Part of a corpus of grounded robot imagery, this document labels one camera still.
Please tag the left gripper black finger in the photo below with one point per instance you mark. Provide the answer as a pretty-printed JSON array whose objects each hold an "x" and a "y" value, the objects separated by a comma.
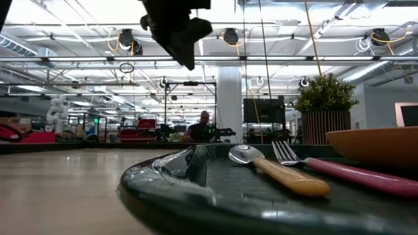
[{"x": 184, "y": 53}]

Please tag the orange plastic plate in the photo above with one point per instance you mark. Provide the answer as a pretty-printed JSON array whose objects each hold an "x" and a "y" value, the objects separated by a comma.
[{"x": 375, "y": 143}]

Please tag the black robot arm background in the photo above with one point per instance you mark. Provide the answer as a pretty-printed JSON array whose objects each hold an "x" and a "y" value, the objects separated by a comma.
[{"x": 225, "y": 132}]

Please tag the dark green plastic tray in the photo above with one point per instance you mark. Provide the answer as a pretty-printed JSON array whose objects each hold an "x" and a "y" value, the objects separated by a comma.
[{"x": 202, "y": 202}]

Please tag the white building pillar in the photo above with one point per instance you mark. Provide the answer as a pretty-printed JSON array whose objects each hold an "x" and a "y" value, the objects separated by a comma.
[{"x": 229, "y": 101}]

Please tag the person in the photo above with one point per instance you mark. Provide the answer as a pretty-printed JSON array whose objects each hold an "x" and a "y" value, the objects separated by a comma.
[{"x": 200, "y": 130}]

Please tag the red tool cart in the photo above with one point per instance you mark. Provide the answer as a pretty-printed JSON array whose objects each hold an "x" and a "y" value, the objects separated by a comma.
[{"x": 143, "y": 129}]

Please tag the large black display screen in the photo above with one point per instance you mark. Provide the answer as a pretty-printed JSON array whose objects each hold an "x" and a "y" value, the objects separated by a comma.
[{"x": 264, "y": 110}]

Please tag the white humanoid robot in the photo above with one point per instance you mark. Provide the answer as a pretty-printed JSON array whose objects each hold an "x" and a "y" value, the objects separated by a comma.
[{"x": 57, "y": 112}]

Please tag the potted plant slatted planter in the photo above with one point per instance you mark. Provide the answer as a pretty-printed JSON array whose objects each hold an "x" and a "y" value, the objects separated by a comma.
[{"x": 326, "y": 111}]

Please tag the large red bin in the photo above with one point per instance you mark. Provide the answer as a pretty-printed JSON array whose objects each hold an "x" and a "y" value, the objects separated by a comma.
[{"x": 37, "y": 137}]

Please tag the white framed dark board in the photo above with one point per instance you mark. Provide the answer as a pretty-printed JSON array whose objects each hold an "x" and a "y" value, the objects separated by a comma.
[{"x": 406, "y": 114}]

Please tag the black frame rig background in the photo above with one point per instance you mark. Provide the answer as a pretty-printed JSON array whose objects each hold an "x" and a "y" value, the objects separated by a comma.
[{"x": 165, "y": 104}]

